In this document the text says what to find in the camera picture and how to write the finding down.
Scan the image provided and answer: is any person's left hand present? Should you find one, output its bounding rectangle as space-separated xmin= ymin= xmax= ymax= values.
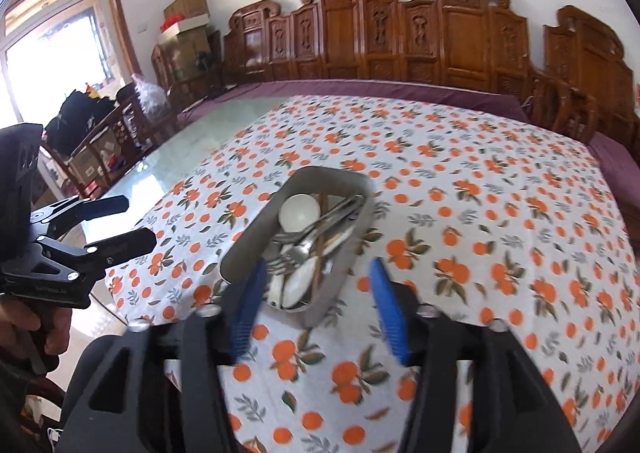
xmin=0 ymin=303 xmax=73 ymax=361

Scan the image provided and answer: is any white plastic ladle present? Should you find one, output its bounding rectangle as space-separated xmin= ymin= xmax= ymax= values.
xmin=277 ymin=193 xmax=322 ymax=236

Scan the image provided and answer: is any wooden door frame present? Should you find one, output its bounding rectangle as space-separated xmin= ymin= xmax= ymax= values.
xmin=0 ymin=0 xmax=143 ymax=134

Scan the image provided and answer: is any short purple seat cushion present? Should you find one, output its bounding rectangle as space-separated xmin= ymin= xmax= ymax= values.
xmin=587 ymin=133 xmax=640 ymax=214

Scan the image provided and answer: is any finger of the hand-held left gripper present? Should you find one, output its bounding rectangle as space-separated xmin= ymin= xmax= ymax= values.
xmin=29 ymin=196 xmax=131 ymax=237
xmin=36 ymin=227 xmax=158 ymax=280

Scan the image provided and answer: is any clear plastic bag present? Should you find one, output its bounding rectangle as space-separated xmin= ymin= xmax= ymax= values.
xmin=131 ymin=74 xmax=171 ymax=114

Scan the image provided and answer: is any carved wooden armchair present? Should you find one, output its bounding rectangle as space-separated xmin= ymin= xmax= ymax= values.
xmin=530 ymin=6 xmax=640 ymax=169

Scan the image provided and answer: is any brown cardboard box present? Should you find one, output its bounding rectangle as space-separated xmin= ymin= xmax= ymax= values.
xmin=164 ymin=0 xmax=208 ymax=24

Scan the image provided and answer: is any stack of cardboard boxes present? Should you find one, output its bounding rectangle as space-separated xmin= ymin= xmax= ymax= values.
xmin=165 ymin=28 xmax=221 ymax=84

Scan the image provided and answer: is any orange fruit print tablecloth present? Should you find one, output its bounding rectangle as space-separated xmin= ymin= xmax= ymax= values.
xmin=105 ymin=94 xmax=640 ymax=453

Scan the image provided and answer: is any wooden armchair with boxes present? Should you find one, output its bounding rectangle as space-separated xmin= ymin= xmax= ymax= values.
xmin=151 ymin=30 xmax=223 ymax=114

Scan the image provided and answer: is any long purple seat cushion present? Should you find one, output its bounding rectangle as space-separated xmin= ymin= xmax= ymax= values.
xmin=177 ymin=80 xmax=531 ymax=124

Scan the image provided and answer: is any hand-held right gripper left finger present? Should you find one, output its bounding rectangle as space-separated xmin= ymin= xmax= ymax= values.
xmin=60 ymin=258 xmax=268 ymax=453

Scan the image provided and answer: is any dark wooden chopstick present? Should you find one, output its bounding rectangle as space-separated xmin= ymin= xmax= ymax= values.
xmin=307 ymin=192 xmax=331 ymax=296

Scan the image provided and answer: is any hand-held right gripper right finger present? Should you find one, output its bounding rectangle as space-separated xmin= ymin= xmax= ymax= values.
xmin=367 ymin=258 xmax=583 ymax=453

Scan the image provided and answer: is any white box with red item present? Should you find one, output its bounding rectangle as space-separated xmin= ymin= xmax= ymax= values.
xmin=159 ymin=16 xmax=208 ymax=45

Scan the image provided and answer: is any metal rectangular tray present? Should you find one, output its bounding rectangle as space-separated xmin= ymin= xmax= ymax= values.
xmin=220 ymin=166 xmax=373 ymax=329

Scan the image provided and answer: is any carved wooden sofa bench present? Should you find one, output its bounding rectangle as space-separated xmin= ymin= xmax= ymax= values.
xmin=220 ymin=0 xmax=601 ymax=144

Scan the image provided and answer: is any wooden dining chair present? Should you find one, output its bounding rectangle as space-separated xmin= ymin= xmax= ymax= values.
xmin=40 ymin=93 xmax=181 ymax=199

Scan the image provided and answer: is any black bag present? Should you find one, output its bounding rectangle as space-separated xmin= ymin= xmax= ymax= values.
xmin=45 ymin=89 xmax=118 ymax=154

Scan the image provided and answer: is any white plastic spoon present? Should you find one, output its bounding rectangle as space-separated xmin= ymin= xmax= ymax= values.
xmin=270 ymin=258 xmax=321 ymax=309

